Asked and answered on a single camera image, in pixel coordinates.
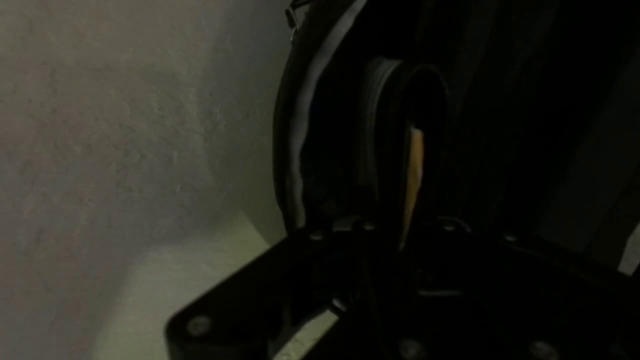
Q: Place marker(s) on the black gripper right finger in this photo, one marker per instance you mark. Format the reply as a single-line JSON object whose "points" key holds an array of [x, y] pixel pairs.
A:
{"points": [[532, 300]]}

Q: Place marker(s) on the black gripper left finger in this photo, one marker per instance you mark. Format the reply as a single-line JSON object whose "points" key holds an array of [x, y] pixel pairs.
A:
{"points": [[233, 300]]}

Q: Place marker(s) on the black backpack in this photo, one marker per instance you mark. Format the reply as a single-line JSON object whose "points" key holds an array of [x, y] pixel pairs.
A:
{"points": [[521, 120]]}

